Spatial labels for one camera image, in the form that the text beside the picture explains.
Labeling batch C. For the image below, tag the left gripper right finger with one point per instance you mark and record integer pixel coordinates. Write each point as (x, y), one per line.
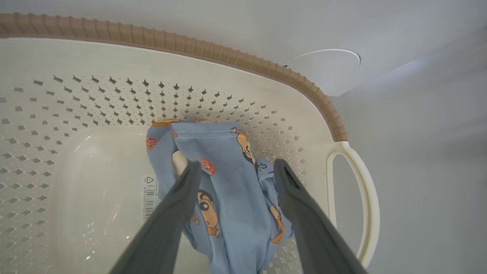
(312, 236)

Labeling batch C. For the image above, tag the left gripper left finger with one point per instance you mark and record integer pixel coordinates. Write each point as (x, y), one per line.
(167, 224)

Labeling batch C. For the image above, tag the blue cartoon print garment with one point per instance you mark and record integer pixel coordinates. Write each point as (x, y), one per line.
(232, 171)

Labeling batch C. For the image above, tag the white front-load washing machine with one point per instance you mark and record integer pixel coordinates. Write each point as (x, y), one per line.
(190, 23)

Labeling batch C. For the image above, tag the barcode label on basket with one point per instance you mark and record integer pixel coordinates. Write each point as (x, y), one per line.
(150, 198)

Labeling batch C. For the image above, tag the cream basket with brown rim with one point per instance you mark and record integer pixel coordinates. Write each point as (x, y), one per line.
(95, 64)

